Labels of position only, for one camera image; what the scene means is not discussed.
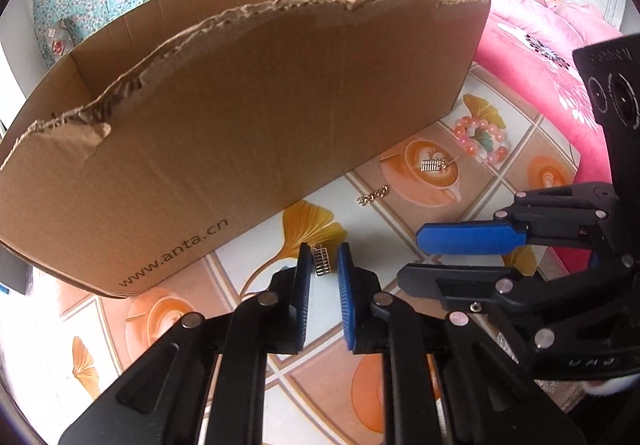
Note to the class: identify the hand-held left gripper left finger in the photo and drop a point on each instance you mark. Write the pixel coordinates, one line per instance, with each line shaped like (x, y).
(301, 295)

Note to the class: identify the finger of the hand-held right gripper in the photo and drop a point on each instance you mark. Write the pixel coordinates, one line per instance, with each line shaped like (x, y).
(465, 237)
(450, 280)

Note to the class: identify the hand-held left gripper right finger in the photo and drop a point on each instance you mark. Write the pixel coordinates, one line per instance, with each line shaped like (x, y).
(346, 300)

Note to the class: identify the gold abacus charm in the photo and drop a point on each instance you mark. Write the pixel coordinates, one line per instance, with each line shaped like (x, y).
(321, 262)
(432, 165)

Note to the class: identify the brown cardboard box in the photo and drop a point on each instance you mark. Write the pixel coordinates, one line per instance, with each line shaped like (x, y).
(250, 125)

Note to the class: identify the ginkgo print tablecloth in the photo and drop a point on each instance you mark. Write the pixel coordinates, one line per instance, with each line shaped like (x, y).
(350, 225)

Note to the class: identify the red patterned roll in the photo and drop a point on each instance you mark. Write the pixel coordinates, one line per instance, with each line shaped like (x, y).
(60, 42)

